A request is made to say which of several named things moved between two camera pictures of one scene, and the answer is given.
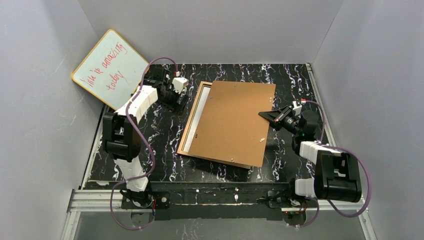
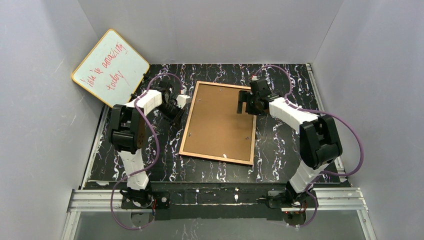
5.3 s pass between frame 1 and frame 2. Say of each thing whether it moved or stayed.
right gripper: moved
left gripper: moved
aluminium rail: stayed
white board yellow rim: stayed
